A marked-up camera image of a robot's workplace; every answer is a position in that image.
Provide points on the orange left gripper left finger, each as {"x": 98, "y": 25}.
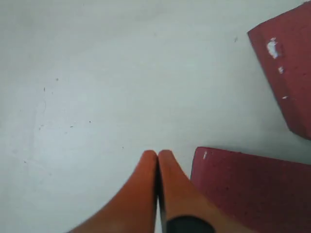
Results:
{"x": 133, "y": 208}

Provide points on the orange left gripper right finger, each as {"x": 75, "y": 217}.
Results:
{"x": 183, "y": 208}

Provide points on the red brick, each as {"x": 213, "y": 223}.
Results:
{"x": 267, "y": 195}
{"x": 283, "y": 48}

